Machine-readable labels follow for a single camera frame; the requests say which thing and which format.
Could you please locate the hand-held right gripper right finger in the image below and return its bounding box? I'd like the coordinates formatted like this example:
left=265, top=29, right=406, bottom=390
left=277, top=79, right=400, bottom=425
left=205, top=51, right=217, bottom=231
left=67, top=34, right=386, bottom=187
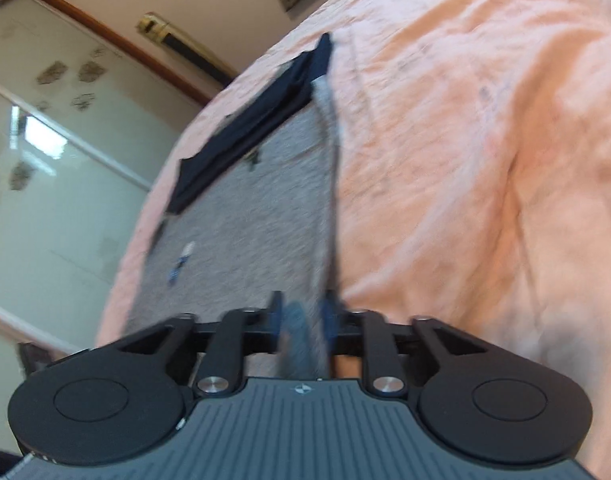
left=320, top=290, right=491, bottom=402

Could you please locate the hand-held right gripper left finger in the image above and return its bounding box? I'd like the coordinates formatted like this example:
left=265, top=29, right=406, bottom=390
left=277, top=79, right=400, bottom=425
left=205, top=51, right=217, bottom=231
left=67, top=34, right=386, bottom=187
left=113, top=290, right=289, bottom=398

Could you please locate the grey and navy sweater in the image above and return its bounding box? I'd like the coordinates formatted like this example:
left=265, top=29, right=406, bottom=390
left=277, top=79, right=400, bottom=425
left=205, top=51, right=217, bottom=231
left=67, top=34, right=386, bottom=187
left=126, top=32, right=347, bottom=381

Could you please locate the pink blanket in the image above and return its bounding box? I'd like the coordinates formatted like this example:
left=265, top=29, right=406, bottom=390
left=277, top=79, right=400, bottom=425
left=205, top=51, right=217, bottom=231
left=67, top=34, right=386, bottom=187
left=96, top=0, right=611, bottom=480

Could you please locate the floral frosted glass wardrobe door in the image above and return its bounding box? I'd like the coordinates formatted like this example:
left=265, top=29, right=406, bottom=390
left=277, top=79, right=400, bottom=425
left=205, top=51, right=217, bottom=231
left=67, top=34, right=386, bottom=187
left=0, top=0, right=202, bottom=356

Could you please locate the dark gold-edged panel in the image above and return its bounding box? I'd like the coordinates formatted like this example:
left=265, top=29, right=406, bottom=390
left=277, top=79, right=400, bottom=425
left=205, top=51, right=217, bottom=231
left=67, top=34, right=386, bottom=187
left=137, top=11, right=237, bottom=87

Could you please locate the brown wooden door frame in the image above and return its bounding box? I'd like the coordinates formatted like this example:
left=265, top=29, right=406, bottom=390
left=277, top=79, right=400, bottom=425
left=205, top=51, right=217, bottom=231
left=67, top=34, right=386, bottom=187
left=0, top=0, right=214, bottom=107

